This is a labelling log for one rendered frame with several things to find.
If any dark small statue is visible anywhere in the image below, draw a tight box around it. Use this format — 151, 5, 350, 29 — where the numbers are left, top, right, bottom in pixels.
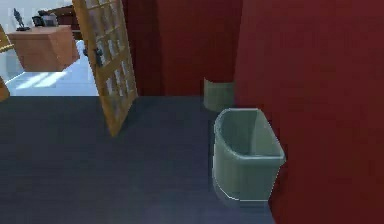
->
13, 7, 31, 32

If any black door handle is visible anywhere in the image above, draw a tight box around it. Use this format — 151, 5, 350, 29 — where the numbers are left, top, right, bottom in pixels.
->
93, 47, 104, 67

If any wooden glazed room door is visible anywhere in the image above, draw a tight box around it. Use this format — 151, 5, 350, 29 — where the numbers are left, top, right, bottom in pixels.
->
71, 0, 139, 138

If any grey-green waste bin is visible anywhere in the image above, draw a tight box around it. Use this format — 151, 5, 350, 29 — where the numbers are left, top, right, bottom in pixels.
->
212, 107, 287, 202

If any brown wooden cabinet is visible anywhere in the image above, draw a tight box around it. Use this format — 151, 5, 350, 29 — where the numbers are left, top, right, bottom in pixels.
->
6, 25, 81, 73

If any grey-green bin behind wall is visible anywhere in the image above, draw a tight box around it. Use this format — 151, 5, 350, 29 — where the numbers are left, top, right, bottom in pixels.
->
203, 77, 236, 113

